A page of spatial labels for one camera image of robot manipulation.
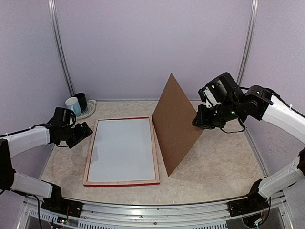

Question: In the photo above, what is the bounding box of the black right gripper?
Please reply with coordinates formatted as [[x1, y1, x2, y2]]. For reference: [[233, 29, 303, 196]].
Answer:
[[193, 99, 243, 129]]

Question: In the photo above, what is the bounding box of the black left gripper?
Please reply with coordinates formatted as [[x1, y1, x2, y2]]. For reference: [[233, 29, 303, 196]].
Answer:
[[61, 122, 92, 148]]

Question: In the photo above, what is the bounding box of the red and black photo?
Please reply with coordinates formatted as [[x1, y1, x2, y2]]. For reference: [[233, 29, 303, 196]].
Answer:
[[87, 118, 157, 182]]

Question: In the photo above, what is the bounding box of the brown cardboard backing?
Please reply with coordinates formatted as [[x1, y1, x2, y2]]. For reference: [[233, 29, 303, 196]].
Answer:
[[152, 74, 203, 176]]

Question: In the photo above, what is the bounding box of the red wooden picture frame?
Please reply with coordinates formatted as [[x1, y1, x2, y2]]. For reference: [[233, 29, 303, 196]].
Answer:
[[82, 116, 161, 187]]

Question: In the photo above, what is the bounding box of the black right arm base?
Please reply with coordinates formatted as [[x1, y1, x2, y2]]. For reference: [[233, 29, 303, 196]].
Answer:
[[227, 179, 269, 217]]

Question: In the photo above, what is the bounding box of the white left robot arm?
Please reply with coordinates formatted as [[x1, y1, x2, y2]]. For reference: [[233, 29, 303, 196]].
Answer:
[[0, 107, 93, 212]]

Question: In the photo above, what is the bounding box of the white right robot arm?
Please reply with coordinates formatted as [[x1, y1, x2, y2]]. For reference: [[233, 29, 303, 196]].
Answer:
[[193, 72, 305, 212]]

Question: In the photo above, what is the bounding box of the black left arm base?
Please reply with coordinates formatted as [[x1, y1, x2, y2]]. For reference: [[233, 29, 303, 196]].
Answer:
[[41, 199, 83, 218]]

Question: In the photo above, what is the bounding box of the white round plate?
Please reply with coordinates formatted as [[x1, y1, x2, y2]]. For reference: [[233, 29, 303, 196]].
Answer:
[[76, 100, 97, 120]]

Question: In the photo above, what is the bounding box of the light blue mug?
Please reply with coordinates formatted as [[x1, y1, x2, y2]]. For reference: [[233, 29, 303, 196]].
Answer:
[[65, 97, 81, 117]]

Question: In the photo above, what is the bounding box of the dark green mug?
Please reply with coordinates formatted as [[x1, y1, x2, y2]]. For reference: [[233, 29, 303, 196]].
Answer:
[[74, 93, 88, 113]]

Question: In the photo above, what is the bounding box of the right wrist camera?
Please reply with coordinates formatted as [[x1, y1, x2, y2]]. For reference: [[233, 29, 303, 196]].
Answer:
[[198, 87, 219, 108]]

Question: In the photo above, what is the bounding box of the aluminium front rail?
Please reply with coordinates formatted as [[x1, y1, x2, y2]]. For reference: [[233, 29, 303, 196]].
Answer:
[[15, 197, 258, 229]]

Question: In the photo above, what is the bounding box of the right aluminium corner post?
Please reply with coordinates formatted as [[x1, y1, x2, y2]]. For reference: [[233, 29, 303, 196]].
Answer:
[[236, 0, 259, 85]]

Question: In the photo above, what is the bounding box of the aluminium corner post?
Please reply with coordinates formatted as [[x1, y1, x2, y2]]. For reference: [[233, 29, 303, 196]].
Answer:
[[236, 0, 259, 85], [48, 0, 75, 96]]

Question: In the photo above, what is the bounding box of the left aluminium corner post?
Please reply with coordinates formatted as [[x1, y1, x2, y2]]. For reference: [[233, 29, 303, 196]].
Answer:
[[48, 0, 75, 96]]

